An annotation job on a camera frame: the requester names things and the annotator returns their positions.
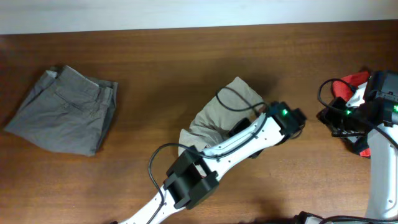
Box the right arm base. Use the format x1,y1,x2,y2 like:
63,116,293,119
293,211,368,224

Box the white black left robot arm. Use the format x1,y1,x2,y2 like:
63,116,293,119
125,102,307,223

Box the folded grey shorts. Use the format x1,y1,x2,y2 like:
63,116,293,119
4,66,119,156

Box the red garment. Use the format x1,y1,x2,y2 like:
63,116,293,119
331,71,371,158

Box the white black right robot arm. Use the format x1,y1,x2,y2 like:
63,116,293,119
318,97,397,223

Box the beige cargo shorts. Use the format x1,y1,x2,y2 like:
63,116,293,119
179,77,263,151

